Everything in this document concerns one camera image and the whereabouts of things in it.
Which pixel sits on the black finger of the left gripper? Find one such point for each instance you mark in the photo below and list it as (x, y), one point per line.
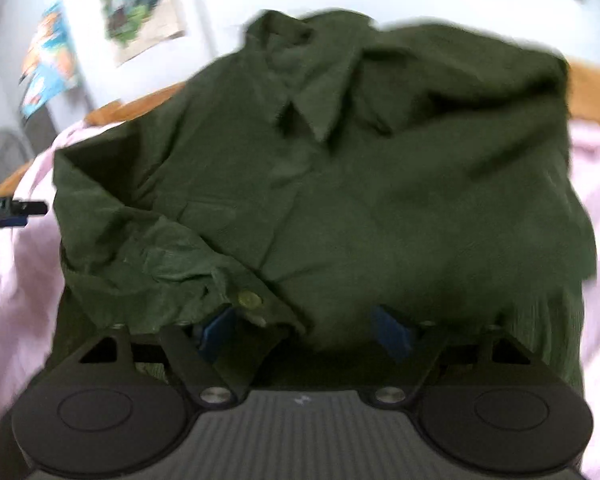
(16, 213)

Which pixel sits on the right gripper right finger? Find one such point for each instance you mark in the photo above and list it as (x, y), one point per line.
(413, 349)

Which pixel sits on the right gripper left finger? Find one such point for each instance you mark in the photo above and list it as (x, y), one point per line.
(189, 349)

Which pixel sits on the dark green corduroy shirt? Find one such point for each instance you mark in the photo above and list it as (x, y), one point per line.
(325, 168)

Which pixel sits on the pink bed sheet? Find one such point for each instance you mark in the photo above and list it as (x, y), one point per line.
(31, 284)

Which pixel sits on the blue orange wall poster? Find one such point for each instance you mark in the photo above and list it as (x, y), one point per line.
(50, 66)

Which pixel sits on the green cartoon wall poster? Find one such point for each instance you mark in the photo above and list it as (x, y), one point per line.
(135, 26)

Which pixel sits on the wooden bed frame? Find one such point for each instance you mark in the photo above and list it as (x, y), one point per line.
(583, 96)

